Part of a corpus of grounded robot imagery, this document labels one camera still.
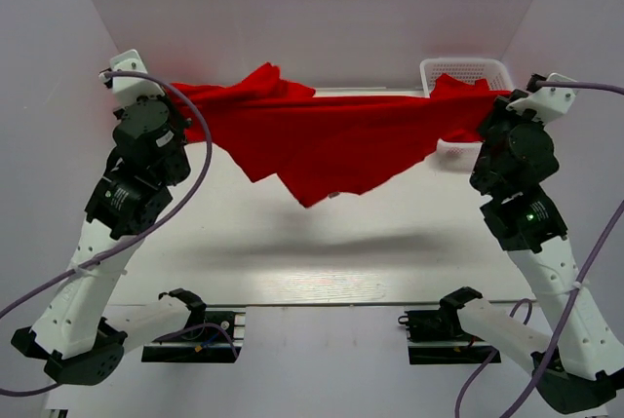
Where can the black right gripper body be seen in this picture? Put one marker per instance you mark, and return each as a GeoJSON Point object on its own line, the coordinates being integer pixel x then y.
{"type": "Point", "coordinates": [499, 120]}

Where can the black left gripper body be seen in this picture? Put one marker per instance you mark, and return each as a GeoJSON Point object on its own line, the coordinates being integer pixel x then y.
{"type": "Point", "coordinates": [183, 166]}

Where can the red t shirt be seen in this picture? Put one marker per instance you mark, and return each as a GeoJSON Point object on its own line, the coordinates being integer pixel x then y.
{"type": "Point", "coordinates": [316, 145]}

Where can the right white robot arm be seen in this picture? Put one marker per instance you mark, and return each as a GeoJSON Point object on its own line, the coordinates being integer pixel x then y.
{"type": "Point", "coordinates": [580, 366]}

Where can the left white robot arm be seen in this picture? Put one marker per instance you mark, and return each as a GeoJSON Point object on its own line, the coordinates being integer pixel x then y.
{"type": "Point", "coordinates": [77, 342]}

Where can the white plastic mesh basket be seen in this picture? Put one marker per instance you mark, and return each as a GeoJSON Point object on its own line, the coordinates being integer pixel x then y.
{"type": "Point", "coordinates": [453, 156]}

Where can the crumpled red shirt in basket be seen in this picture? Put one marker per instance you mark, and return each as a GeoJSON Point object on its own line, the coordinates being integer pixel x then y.
{"type": "Point", "coordinates": [461, 108]}

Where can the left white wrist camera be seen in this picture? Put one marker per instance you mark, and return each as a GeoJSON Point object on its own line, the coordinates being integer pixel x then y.
{"type": "Point", "coordinates": [124, 78]}

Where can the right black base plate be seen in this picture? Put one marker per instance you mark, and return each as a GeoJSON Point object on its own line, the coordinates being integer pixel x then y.
{"type": "Point", "coordinates": [431, 342]}

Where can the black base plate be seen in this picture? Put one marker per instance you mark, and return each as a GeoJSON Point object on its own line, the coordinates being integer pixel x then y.
{"type": "Point", "coordinates": [431, 342]}
{"type": "Point", "coordinates": [204, 345]}

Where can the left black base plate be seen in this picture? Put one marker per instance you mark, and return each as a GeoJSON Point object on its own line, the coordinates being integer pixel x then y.
{"type": "Point", "coordinates": [204, 345]}

